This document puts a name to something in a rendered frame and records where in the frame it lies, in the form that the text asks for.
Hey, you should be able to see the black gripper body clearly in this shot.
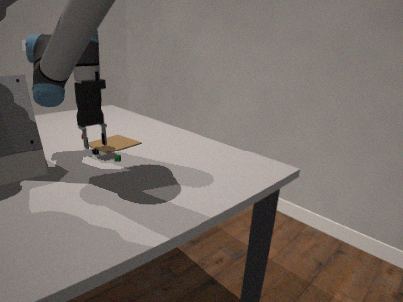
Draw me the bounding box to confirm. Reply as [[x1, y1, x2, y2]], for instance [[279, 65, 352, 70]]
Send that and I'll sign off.
[[73, 66, 106, 127]]

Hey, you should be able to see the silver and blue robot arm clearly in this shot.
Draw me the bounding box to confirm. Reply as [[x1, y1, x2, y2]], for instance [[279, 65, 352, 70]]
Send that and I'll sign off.
[[26, 0, 115, 107]]

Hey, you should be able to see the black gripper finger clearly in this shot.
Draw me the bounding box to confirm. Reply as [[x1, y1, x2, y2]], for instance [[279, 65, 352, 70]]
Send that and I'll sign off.
[[100, 123, 107, 145], [78, 125, 89, 149]]

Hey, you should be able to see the tan flat mat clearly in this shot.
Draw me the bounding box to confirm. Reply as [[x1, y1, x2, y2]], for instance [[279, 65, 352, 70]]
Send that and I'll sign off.
[[88, 135, 142, 153]]

